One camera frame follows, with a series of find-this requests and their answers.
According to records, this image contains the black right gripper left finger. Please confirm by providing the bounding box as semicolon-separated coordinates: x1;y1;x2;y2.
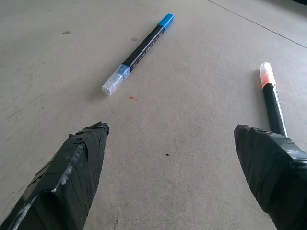
0;121;110;230

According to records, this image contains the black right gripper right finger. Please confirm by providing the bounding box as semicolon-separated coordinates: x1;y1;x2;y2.
234;124;307;230

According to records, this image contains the orange capped black marker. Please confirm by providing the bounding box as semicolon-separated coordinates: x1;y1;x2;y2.
259;62;289;138

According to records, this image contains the blue capped black marker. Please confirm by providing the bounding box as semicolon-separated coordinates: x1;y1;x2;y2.
102;13;175;97

